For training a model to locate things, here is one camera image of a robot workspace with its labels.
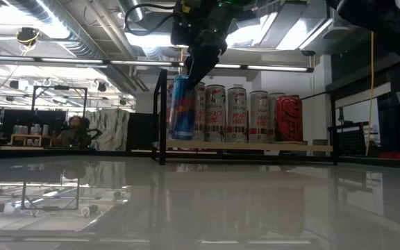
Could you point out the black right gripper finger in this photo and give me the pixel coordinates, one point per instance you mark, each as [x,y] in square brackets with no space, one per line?
[201,66]

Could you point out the blue silver Red Bull can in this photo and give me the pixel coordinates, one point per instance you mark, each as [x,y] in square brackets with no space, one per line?
[182,111]

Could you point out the dark red black-striped can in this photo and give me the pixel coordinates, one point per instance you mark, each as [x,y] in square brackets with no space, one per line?
[289,118]

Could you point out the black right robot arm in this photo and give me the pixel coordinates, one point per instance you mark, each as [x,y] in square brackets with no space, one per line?
[387,24]

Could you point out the wooden background shelf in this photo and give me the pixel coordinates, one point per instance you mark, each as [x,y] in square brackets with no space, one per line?
[30,136]

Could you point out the long ceiling light bar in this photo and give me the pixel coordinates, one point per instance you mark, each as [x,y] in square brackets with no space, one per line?
[144,63]

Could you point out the wooden tray board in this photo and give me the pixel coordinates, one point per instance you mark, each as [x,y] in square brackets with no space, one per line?
[248,146]

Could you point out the white patterned cloth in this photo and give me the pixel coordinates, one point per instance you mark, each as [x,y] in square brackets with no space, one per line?
[109,128]

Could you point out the person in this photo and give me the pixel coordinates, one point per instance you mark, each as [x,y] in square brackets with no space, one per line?
[73,133]

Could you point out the black perforated panel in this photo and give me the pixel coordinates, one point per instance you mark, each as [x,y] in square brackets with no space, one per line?
[351,139]

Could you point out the black round ceiling device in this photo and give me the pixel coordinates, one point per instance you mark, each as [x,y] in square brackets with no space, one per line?
[26,35]

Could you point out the red flat object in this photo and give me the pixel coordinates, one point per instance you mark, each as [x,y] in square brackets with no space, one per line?
[392,155]

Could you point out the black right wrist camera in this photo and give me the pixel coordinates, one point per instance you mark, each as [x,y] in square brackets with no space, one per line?
[181,31]

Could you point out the round metal duct pipe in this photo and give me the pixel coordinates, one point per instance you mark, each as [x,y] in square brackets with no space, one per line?
[135,14]

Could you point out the black ceiling camera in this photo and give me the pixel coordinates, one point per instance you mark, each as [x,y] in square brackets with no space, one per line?
[307,52]

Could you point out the silver corrugated air duct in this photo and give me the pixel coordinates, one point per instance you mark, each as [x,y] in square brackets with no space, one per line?
[64,31]

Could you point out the black metal rack frame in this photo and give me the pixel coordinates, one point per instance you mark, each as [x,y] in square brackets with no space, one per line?
[61,87]

